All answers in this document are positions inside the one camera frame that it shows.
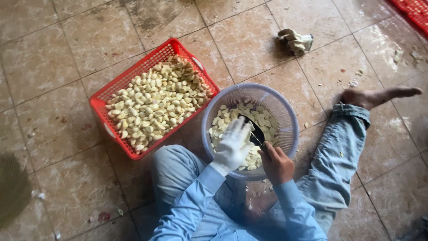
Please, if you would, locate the person's right hand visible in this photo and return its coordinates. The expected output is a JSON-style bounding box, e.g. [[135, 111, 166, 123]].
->
[[257, 141, 296, 187]]

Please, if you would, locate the person's left hand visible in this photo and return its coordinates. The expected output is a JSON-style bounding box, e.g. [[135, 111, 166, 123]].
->
[[209, 116, 255, 177]]

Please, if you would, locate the dark blade knife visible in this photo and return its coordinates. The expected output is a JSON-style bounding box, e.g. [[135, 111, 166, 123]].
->
[[238, 115, 268, 152]]

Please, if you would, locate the heap of cut garlic pieces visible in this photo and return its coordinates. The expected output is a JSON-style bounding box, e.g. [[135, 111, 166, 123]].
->
[[209, 103, 279, 171]]

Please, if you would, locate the lavender round plastic colander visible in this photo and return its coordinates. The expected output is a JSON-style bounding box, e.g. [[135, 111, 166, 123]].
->
[[201, 83, 300, 181]]

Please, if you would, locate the scatter of garlic peel scraps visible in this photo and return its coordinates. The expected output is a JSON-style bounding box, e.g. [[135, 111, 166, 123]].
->
[[246, 185, 275, 211]]

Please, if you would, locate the person's right leg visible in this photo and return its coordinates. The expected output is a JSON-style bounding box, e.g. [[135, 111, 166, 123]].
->
[[267, 104, 372, 235]]

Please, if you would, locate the person's leg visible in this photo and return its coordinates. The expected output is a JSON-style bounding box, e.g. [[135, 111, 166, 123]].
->
[[150, 145, 249, 241], [267, 104, 372, 235]]

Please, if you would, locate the person's left leg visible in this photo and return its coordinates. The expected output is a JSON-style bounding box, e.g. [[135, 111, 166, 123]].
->
[[150, 145, 249, 241]]

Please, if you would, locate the pile of peeled garlic cloves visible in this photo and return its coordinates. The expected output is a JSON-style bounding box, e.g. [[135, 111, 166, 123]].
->
[[105, 55, 214, 155]]

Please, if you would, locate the crumpled dirty work glove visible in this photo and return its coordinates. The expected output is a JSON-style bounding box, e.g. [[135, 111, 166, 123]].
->
[[276, 28, 314, 56]]

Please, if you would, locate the person's right foot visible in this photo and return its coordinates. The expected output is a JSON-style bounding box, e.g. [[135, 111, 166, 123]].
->
[[341, 86, 424, 111]]

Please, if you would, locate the red plastic basket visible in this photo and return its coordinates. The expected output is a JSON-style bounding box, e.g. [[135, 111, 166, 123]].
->
[[89, 38, 220, 161]]

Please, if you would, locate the red plastic crate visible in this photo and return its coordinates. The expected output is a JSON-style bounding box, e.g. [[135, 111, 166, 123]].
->
[[389, 0, 428, 36]]

